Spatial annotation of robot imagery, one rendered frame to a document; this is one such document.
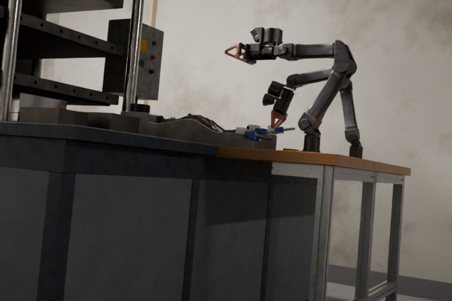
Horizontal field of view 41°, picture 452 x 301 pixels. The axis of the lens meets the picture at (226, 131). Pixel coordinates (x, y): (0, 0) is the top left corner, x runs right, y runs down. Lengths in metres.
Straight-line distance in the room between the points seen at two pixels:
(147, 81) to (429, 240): 2.06
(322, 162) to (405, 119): 2.20
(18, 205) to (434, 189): 2.93
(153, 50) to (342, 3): 1.60
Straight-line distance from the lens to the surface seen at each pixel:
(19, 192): 1.77
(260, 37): 2.48
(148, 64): 3.39
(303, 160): 2.04
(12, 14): 2.58
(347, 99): 2.92
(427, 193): 4.12
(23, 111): 2.01
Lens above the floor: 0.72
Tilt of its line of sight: 3 degrees up
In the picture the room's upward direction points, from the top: 5 degrees clockwise
